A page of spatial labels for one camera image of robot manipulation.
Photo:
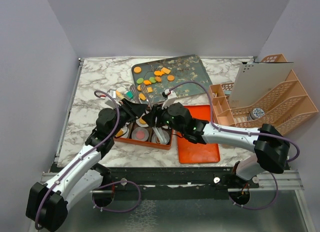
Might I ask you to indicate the green macaron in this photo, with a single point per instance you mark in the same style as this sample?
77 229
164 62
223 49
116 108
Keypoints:
139 81
152 80

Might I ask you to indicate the dark floral serving tray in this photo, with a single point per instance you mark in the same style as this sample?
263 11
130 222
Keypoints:
184 68

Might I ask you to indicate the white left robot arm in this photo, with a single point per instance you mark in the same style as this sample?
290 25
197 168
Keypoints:
49 203

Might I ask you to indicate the rectangular yellow biscuit upper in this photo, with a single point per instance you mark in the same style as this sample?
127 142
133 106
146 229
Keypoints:
166 70

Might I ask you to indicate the round biscuit cookie front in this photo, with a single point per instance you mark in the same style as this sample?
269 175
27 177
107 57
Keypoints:
142 121

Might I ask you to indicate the orange fish cookie upper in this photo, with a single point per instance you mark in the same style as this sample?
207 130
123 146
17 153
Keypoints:
159 73

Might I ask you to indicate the orange fish cookie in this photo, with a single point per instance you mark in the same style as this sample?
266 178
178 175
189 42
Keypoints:
147 82
159 73

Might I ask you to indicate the green macaron left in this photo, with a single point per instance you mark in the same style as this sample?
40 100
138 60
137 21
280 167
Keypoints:
139 81

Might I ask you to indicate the peach plastic desk organizer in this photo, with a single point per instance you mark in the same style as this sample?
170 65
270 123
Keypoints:
286 106

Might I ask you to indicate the small orange flower cookie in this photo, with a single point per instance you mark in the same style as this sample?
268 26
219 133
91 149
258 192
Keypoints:
158 79

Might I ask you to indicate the round biscuit cookie far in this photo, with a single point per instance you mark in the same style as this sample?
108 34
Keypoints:
137 69

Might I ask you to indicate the green macaron right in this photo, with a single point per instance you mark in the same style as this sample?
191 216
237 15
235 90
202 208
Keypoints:
152 80

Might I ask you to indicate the orange fish cookie left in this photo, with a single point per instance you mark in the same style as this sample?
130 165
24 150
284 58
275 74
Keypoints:
147 82

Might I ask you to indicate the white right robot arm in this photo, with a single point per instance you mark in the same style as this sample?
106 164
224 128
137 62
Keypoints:
269 148

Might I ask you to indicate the white perforated board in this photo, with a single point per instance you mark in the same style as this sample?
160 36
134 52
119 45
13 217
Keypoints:
255 79

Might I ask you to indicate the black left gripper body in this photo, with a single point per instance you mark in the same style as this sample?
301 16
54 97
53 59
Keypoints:
122 119

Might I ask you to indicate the orange cookie tin box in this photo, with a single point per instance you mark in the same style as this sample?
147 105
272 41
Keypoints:
148 143

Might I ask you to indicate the small orange wafer stick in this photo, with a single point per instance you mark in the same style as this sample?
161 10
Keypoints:
119 95

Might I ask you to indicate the white paper cupcake liner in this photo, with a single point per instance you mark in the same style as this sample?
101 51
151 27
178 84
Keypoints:
126 134

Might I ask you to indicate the blue patterned round jar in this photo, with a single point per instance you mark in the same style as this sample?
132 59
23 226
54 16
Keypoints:
255 114

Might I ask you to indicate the teal grey eraser block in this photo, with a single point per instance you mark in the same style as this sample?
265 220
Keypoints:
129 94

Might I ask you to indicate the orange tin lid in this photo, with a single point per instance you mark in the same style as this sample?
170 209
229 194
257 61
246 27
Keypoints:
195 151

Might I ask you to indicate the orange flower shaped cookie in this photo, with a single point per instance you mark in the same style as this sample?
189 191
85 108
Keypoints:
120 133

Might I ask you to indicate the pink round macaron cookie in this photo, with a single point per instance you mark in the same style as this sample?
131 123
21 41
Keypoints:
140 135

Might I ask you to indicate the rectangular yellow biscuit front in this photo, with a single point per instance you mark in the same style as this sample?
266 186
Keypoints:
142 96

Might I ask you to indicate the round biscuit cookie upper right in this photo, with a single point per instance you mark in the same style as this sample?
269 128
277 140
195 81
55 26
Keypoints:
170 78

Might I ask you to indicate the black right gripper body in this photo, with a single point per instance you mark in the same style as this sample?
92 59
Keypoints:
167 119

